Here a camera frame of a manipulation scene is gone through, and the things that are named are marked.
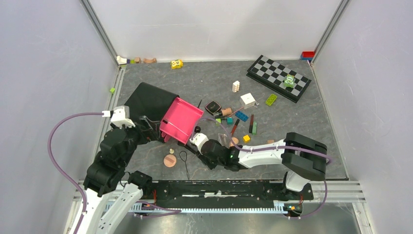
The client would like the black makeup organizer box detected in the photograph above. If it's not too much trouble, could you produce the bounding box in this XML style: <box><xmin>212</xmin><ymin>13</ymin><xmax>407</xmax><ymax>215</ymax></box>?
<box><xmin>125</xmin><ymin>82</ymin><xmax>179</xmax><ymax>121</ymax></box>

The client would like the dark brown lipstick pen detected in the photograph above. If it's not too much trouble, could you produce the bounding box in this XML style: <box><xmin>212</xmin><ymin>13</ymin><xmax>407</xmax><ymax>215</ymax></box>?
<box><xmin>248</xmin><ymin>114</ymin><xmax>254</xmax><ymax>134</ymax></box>

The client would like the chessboard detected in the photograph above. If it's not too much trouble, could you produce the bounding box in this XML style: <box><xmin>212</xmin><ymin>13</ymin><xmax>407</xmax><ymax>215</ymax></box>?
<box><xmin>246</xmin><ymin>55</ymin><xmax>311</xmax><ymax>103</ymax></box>

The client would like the round wooden disc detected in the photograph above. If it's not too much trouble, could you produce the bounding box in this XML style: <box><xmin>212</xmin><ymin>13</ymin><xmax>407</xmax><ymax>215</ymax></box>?
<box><xmin>163</xmin><ymin>154</ymin><xmax>177</xmax><ymax>168</ymax></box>

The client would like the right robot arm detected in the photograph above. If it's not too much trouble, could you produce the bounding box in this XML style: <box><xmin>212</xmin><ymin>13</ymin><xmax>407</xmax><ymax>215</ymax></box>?
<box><xmin>189</xmin><ymin>132</ymin><xmax>331</xmax><ymax>199</ymax></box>

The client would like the green tube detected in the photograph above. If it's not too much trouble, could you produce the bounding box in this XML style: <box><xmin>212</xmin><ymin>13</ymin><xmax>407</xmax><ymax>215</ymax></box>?
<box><xmin>251</xmin><ymin>121</ymin><xmax>257</xmax><ymax>135</ymax></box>

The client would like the black compact case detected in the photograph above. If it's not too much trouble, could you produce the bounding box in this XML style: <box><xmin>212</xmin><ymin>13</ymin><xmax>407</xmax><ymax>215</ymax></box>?
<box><xmin>205</xmin><ymin>101</ymin><xmax>222</xmax><ymax>115</ymax></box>

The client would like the white stacked block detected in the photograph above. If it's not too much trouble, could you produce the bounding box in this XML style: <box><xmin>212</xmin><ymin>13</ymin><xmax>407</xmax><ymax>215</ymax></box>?
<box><xmin>232</xmin><ymin>80</ymin><xmax>240</xmax><ymax>93</ymax></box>

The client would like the blue lego brick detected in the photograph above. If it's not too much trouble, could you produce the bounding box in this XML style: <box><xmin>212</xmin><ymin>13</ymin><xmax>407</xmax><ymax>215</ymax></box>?
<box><xmin>235</xmin><ymin>111</ymin><xmax>249</xmax><ymax>122</ymax></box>

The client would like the white cube box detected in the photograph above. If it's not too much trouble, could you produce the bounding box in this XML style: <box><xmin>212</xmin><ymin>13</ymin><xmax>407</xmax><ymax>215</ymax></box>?
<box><xmin>240</xmin><ymin>93</ymin><xmax>259</xmax><ymax>109</ymax></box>

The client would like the beige makeup sponge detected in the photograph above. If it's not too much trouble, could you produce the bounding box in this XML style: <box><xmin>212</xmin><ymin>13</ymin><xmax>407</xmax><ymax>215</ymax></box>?
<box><xmin>229</xmin><ymin>137</ymin><xmax>239</xmax><ymax>147</ymax></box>

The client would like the red lip pencil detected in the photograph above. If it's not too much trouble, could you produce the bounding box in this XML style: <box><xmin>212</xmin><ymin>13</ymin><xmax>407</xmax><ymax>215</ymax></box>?
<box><xmin>230</xmin><ymin>119</ymin><xmax>240</xmax><ymax>135</ymax></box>

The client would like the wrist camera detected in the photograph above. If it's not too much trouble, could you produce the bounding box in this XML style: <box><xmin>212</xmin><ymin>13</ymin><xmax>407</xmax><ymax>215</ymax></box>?
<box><xmin>101</xmin><ymin>105</ymin><xmax>136</xmax><ymax>129</ymax></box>
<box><xmin>189</xmin><ymin>133</ymin><xmax>209</xmax><ymax>152</ymax></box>

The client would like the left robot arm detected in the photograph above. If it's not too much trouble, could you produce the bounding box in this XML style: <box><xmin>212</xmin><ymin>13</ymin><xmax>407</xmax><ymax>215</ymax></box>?
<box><xmin>73</xmin><ymin>114</ymin><xmax>160</xmax><ymax>234</ymax></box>

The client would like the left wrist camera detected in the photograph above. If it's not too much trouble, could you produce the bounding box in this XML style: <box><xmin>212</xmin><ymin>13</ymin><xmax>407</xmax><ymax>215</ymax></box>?
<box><xmin>101</xmin><ymin>105</ymin><xmax>136</xmax><ymax>129</ymax></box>

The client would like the green lego brick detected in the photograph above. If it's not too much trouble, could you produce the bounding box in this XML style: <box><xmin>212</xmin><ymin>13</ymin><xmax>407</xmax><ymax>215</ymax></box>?
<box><xmin>265</xmin><ymin>94</ymin><xmax>277</xmax><ymax>106</ymax></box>

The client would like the clear plastic bag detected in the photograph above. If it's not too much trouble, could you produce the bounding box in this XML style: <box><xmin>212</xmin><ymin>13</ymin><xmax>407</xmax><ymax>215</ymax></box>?
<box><xmin>218</xmin><ymin>134</ymin><xmax>230</xmax><ymax>148</ymax></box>

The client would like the red blue bricks stack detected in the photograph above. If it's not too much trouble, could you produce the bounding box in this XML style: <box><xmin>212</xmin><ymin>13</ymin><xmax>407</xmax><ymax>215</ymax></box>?
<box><xmin>300</xmin><ymin>51</ymin><xmax>315</xmax><ymax>61</ymax></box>

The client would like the black wire loop tool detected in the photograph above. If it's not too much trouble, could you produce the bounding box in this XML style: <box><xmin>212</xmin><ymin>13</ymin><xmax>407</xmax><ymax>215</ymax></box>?
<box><xmin>179</xmin><ymin>151</ymin><xmax>190</xmax><ymax>180</ymax></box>

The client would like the yellow cube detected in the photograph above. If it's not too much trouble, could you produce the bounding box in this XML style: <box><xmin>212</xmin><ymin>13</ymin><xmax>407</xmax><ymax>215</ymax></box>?
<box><xmin>243</xmin><ymin>135</ymin><xmax>251</xmax><ymax>143</ymax></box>

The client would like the green toy monster block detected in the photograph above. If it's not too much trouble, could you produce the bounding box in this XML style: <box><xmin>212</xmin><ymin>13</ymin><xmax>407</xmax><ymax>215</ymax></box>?
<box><xmin>283</xmin><ymin>74</ymin><xmax>295</xmax><ymax>88</ymax></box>

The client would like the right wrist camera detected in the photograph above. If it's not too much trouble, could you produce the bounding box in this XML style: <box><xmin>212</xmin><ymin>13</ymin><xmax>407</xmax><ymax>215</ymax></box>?
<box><xmin>189</xmin><ymin>133</ymin><xmax>209</xmax><ymax>152</ymax></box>

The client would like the black makeup brush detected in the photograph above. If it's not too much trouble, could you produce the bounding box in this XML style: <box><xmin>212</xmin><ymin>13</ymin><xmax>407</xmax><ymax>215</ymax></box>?
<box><xmin>184</xmin><ymin>143</ymin><xmax>200</xmax><ymax>157</ymax></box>

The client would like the pink top drawer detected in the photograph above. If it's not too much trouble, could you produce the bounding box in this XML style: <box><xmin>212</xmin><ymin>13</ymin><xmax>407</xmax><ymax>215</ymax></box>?
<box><xmin>160</xmin><ymin>97</ymin><xmax>204</xmax><ymax>144</ymax></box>

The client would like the foundation bottle beige cap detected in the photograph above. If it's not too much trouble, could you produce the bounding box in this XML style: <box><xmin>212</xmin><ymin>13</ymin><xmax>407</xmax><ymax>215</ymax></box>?
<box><xmin>213</xmin><ymin>108</ymin><xmax>232</xmax><ymax>118</ymax></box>

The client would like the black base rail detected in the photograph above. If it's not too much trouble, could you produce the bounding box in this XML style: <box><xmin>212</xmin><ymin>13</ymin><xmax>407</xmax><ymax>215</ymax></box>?
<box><xmin>142</xmin><ymin>179</ymin><xmax>314</xmax><ymax>209</ymax></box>

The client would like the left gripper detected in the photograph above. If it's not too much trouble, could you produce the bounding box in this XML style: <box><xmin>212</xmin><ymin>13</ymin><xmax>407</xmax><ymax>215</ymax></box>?
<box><xmin>111</xmin><ymin>114</ymin><xmax>160</xmax><ymax>166</ymax></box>

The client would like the wooden arch block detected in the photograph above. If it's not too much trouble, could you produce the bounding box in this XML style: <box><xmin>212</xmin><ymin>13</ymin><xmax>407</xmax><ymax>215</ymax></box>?
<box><xmin>142</xmin><ymin>58</ymin><xmax>157</xmax><ymax>64</ymax></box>

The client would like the yellow toy block face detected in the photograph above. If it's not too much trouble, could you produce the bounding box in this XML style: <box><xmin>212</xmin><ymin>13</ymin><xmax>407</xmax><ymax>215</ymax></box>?
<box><xmin>170</xmin><ymin>59</ymin><xmax>183</xmax><ymax>69</ymax></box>

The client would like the white corner block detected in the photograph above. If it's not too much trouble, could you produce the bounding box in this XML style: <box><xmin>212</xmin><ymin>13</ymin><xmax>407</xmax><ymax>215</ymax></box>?
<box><xmin>116</xmin><ymin>56</ymin><xmax>128</xmax><ymax>65</ymax></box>

